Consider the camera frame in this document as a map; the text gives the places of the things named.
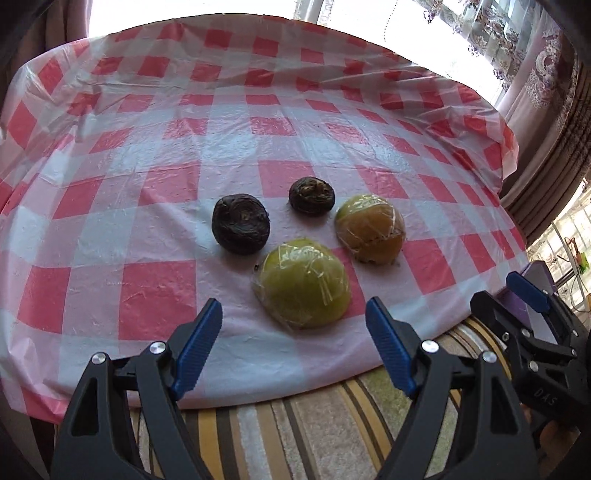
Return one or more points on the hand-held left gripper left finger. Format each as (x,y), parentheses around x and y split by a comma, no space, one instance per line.
(198,350)

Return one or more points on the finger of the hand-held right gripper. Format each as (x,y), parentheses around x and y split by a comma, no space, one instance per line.
(494,314)
(528,290)

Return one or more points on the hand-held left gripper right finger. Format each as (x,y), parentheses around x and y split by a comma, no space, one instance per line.
(390,341)

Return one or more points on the yellow-green fruit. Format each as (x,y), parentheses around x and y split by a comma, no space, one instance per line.
(302,286)

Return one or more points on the brownish-yellow fruit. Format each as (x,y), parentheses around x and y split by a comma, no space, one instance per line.
(369,226)

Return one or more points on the dark wrinkled fruit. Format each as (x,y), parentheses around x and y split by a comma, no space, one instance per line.
(312,194)
(241,225)

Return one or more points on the purple plastic container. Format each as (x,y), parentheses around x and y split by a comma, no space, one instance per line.
(541,276)

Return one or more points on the brown striped curtain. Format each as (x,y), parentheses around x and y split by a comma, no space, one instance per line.
(554,184)

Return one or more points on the striped blanket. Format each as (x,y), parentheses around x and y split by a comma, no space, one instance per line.
(323,429)

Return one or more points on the red checkered plastic tablecloth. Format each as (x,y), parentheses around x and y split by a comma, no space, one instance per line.
(138,184)

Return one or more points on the pink embroidered curtain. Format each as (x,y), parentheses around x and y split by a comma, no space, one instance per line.
(540,92)

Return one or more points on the floral lace curtain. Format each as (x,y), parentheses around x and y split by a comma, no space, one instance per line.
(498,46)

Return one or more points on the beige curtain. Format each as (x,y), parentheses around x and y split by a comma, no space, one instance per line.
(55,23)

